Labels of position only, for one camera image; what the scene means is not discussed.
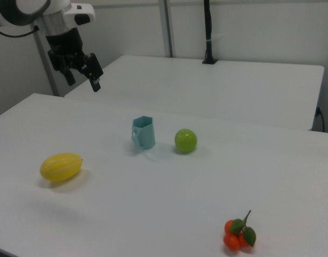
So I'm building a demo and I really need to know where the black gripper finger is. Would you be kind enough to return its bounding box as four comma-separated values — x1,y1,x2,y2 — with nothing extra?
89,78,101,93
63,70,76,87

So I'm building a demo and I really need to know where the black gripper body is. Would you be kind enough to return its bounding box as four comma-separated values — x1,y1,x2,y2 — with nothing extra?
46,27,105,81

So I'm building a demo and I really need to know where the light blue hexagonal mug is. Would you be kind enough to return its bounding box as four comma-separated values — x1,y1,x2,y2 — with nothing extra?
131,116,156,149

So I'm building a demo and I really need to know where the yellow striped melon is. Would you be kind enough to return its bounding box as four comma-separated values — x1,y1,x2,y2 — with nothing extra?
40,152,84,183

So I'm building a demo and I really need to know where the green apple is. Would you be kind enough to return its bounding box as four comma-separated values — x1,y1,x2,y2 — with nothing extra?
174,128,198,155

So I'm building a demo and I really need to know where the orange tangerine cluster with leaves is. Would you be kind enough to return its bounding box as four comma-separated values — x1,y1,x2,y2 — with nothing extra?
223,210,257,252

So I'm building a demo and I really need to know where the grey aluminium frame post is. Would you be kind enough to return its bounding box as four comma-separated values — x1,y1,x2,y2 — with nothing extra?
158,0,176,58
32,25,60,96

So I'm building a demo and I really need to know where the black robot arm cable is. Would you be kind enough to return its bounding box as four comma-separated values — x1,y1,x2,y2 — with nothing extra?
0,24,39,37

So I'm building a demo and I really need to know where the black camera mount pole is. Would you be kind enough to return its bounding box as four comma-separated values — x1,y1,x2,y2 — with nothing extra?
202,0,218,65

